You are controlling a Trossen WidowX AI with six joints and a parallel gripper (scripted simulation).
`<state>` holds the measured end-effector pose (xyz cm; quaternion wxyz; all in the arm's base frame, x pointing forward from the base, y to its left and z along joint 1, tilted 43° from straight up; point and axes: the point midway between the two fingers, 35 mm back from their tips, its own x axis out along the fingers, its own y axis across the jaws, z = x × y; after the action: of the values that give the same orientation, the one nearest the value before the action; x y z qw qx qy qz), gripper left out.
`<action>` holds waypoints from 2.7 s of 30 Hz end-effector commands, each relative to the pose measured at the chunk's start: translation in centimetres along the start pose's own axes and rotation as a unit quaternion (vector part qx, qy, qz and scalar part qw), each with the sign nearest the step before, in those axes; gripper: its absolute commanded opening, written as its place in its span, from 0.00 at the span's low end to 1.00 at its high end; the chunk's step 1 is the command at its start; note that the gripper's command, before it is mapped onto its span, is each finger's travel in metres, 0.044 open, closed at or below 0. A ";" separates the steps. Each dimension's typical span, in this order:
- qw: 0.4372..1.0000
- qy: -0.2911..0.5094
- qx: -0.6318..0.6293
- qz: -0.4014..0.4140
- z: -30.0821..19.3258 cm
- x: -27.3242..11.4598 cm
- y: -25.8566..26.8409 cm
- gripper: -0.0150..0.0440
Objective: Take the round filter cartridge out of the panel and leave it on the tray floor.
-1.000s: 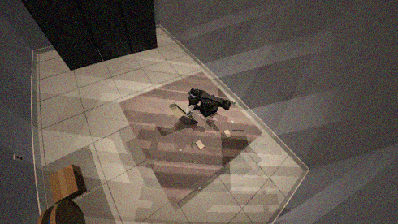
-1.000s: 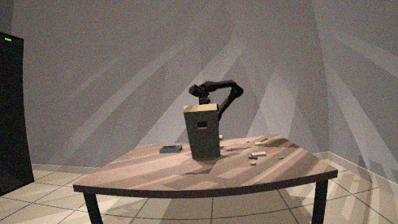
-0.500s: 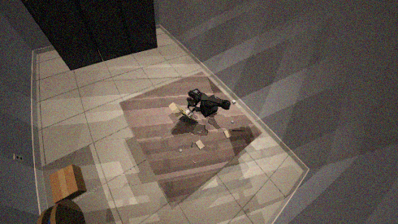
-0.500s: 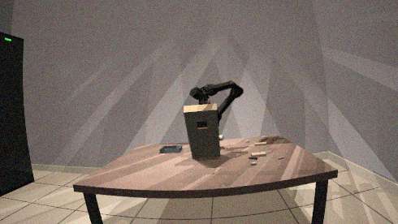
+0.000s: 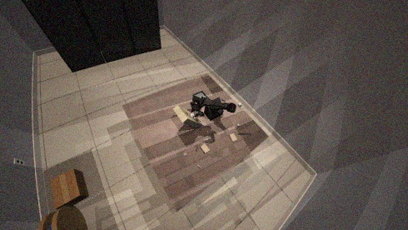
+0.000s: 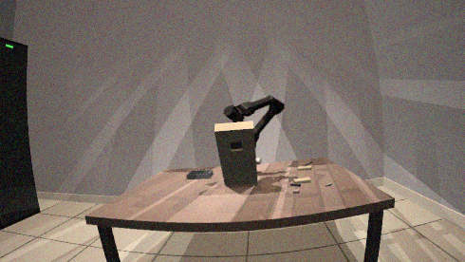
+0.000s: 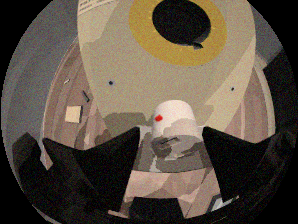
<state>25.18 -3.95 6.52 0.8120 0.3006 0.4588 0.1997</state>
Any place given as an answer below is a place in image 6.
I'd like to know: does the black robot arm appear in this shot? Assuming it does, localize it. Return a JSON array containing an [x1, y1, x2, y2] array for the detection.
[[223, 95, 284, 148]]

